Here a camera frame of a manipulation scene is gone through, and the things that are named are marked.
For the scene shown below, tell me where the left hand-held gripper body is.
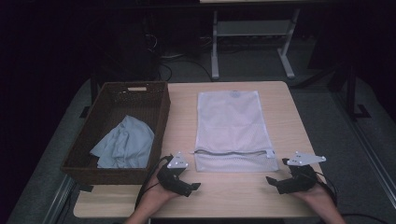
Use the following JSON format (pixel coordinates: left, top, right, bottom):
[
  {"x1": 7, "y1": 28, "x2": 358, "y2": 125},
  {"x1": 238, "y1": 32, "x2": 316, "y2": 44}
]
[{"x1": 156, "y1": 151, "x2": 190, "y2": 194}]

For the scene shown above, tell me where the brown wicker basket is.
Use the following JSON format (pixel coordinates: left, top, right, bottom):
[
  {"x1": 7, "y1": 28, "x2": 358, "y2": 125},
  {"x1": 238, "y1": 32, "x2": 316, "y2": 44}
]
[{"x1": 60, "y1": 81, "x2": 172, "y2": 186}]

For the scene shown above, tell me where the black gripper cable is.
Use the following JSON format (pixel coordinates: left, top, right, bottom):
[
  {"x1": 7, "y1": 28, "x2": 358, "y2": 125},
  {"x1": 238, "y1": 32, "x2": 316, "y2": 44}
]
[
  {"x1": 315, "y1": 172, "x2": 339, "y2": 207},
  {"x1": 134, "y1": 154, "x2": 174, "y2": 209}
]

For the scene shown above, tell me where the thin black floor cable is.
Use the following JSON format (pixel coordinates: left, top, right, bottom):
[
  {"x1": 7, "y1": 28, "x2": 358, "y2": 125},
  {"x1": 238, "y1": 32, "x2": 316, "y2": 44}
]
[{"x1": 340, "y1": 212, "x2": 390, "y2": 224}]

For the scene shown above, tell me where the person's left hand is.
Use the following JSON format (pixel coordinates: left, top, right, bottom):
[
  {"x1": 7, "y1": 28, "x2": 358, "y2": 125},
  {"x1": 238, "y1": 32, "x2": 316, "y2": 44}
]
[{"x1": 139, "y1": 182, "x2": 181, "y2": 213}]

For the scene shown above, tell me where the metal floor rail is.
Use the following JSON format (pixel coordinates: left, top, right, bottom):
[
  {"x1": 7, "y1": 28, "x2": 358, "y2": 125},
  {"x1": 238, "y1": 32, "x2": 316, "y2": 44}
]
[
  {"x1": 43, "y1": 175, "x2": 78, "y2": 224},
  {"x1": 331, "y1": 92, "x2": 396, "y2": 209}
]

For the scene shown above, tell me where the white metal table frame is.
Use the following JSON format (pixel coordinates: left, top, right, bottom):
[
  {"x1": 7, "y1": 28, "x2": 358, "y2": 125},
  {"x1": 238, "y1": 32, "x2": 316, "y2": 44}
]
[{"x1": 210, "y1": 8, "x2": 302, "y2": 80}]

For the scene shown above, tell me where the person's right hand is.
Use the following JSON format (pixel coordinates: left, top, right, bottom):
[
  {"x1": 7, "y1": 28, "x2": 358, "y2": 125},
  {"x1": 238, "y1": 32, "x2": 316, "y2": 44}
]
[{"x1": 292, "y1": 181, "x2": 339, "y2": 213}]

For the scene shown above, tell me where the light blue garment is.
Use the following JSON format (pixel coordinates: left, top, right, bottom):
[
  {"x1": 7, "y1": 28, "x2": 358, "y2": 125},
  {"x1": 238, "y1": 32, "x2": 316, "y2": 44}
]
[{"x1": 89, "y1": 115, "x2": 155, "y2": 170}]

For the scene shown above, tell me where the white mesh laundry bag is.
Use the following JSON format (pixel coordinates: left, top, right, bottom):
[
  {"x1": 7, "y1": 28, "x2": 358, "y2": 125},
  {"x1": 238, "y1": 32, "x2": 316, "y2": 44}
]
[{"x1": 193, "y1": 90, "x2": 280, "y2": 173}]

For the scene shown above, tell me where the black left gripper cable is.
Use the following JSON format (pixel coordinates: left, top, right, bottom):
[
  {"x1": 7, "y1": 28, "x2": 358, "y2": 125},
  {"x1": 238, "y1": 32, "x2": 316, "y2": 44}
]
[{"x1": 134, "y1": 154, "x2": 174, "y2": 209}]

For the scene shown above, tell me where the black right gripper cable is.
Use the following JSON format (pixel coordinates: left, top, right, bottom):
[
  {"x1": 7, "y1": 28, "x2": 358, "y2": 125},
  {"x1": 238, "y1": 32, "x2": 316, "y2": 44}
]
[{"x1": 315, "y1": 172, "x2": 339, "y2": 207}]

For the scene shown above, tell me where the black metal stand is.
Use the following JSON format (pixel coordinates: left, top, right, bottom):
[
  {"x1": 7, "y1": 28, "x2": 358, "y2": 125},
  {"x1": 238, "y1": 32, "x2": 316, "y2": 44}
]
[{"x1": 330, "y1": 62, "x2": 372, "y2": 121}]

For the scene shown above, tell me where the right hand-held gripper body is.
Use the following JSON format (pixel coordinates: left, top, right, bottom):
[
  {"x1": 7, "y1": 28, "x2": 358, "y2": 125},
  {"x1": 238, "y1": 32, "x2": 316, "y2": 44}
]
[{"x1": 281, "y1": 150, "x2": 327, "y2": 192}]

